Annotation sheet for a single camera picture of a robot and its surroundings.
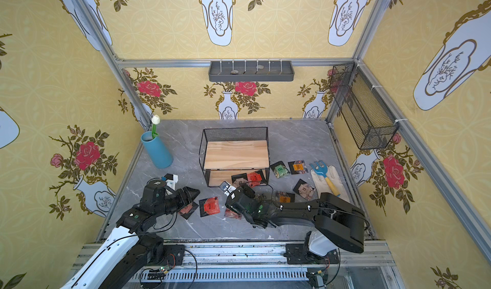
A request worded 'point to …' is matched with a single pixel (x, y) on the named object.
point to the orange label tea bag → (298, 167)
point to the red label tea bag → (209, 206)
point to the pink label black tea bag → (230, 213)
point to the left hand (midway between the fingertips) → (195, 194)
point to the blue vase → (159, 154)
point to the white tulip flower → (155, 119)
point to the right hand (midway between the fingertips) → (232, 194)
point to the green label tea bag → (279, 169)
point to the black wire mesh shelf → (223, 152)
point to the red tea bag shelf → (254, 179)
